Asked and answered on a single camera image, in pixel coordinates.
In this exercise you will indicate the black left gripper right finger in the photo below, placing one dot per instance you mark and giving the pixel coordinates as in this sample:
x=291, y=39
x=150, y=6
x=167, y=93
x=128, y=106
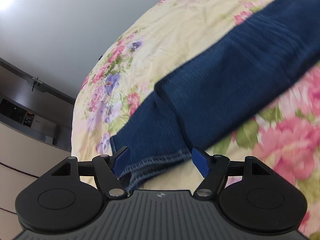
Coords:
x=214, y=169

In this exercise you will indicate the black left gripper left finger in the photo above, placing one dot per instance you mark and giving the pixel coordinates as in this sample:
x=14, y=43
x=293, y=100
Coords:
x=105, y=179

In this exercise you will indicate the dark blue denim jeans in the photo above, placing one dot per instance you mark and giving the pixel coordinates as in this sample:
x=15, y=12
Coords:
x=205, y=99

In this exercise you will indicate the floral yellow bed quilt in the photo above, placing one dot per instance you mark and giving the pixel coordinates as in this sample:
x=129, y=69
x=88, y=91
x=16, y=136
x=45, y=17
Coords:
x=285, y=135

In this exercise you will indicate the dark wooden wardrobe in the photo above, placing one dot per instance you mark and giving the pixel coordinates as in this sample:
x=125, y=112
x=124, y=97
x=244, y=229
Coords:
x=36, y=122

